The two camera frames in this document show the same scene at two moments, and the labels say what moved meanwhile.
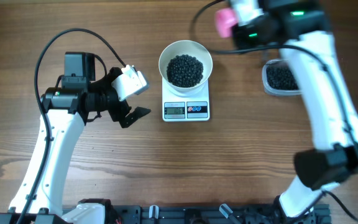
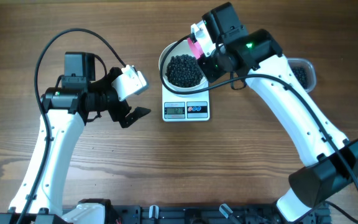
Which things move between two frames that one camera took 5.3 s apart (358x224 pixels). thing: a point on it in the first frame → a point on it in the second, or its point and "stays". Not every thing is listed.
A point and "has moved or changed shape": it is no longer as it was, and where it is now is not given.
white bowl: [185, 66] stays
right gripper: [244, 40] → [208, 72]
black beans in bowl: [184, 71] stays
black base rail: [214, 214] stays
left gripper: [118, 114] stays
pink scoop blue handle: [225, 19] has moved or changed shape
